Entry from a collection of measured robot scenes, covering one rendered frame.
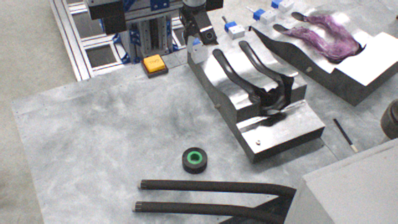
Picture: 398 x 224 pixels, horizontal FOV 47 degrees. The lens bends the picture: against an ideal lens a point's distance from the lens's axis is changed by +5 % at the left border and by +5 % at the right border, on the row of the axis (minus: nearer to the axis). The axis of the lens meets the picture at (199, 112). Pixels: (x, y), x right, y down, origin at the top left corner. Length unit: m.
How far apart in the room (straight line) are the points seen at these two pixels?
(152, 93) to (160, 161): 0.29
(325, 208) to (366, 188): 0.06
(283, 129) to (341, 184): 0.82
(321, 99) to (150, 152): 0.64
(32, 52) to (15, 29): 0.24
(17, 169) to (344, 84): 1.64
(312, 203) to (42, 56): 2.51
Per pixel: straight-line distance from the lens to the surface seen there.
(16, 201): 2.39
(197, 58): 1.53
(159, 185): 1.32
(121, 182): 1.39
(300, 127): 1.46
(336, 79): 1.63
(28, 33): 3.16
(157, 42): 2.38
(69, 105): 1.60
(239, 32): 1.65
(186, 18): 1.43
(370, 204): 0.63
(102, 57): 2.59
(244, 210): 1.25
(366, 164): 0.66
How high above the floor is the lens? 1.99
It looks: 51 degrees down
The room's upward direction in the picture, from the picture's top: 2 degrees clockwise
